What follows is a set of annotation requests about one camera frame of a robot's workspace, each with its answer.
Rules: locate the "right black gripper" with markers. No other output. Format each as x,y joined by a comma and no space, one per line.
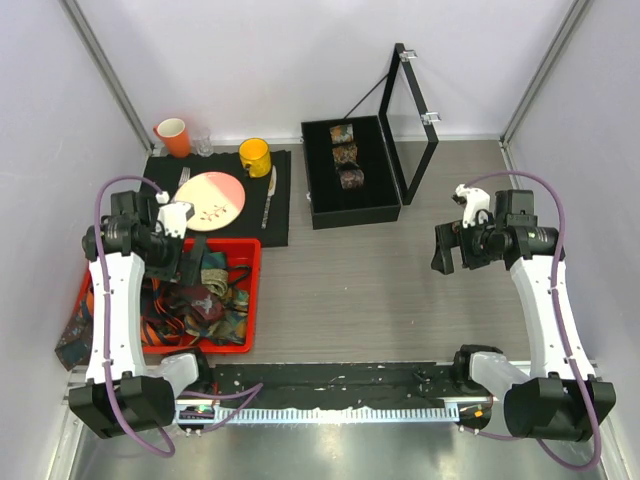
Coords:
452,235

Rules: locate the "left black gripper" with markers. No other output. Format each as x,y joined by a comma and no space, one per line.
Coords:
190,268

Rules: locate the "dark red patterned tie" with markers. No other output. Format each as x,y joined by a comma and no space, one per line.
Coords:
196,301

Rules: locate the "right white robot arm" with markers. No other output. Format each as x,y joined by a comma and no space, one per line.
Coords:
560,398

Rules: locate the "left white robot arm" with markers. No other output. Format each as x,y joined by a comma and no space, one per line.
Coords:
142,237

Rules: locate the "beige woven tie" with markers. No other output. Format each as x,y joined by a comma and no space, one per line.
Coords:
215,280

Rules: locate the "red plastic bin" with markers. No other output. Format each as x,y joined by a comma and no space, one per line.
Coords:
239,252

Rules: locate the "pink cream plate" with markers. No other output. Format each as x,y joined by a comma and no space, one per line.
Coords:
217,198

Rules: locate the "orange navy striped tie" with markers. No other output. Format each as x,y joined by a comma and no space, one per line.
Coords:
157,327

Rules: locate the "teal floral tie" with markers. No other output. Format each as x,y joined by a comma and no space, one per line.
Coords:
231,328

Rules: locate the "black tie box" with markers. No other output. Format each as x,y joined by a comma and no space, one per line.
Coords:
374,200

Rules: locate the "silver fork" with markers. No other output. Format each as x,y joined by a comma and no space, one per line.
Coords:
184,176

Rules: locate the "rolled tie bottom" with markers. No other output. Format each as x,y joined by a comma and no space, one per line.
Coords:
351,179

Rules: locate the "rolled tie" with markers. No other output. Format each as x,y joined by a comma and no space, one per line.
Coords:
345,154
351,179
341,134

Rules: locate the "silver knife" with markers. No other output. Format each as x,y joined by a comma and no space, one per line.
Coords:
270,193

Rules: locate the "clear glass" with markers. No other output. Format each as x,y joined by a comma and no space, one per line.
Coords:
201,140

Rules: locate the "black box lid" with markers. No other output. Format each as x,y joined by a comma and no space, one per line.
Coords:
408,124

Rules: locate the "yellow mug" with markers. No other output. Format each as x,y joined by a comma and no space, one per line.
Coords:
255,157

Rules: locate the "orange cup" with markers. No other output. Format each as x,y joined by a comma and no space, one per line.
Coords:
174,135

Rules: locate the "rolled tie middle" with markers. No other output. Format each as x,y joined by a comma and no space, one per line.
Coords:
345,154

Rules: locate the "navy speckled tie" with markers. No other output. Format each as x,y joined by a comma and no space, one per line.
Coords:
74,345

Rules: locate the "rolled tie top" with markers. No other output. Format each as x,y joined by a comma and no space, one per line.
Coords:
341,134

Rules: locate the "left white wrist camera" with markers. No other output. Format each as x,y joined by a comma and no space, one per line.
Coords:
173,216

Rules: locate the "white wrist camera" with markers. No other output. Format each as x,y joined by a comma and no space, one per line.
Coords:
173,216
475,203

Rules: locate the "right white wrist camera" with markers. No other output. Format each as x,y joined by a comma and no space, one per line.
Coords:
475,203

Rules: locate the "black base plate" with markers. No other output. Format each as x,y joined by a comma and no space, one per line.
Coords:
340,386

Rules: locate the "white cable duct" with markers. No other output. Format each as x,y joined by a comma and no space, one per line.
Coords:
448,413

